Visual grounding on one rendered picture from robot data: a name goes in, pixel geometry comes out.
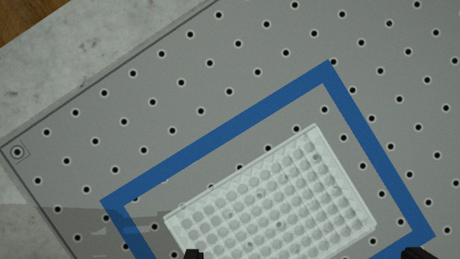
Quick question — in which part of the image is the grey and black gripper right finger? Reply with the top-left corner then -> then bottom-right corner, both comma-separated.
401,247 -> 438,259

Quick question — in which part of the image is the white well plate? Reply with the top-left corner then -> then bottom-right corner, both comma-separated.
163,123 -> 377,259

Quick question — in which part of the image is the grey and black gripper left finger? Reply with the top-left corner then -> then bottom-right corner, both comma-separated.
183,249 -> 203,259

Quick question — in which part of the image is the blue tape outline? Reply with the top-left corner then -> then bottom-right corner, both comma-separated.
99,59 -> 436,259

